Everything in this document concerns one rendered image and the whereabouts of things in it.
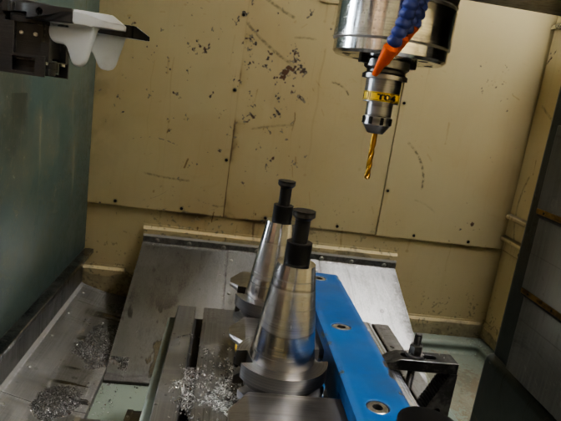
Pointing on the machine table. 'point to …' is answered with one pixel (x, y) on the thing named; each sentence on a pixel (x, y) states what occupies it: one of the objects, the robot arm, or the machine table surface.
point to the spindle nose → (353, 27)
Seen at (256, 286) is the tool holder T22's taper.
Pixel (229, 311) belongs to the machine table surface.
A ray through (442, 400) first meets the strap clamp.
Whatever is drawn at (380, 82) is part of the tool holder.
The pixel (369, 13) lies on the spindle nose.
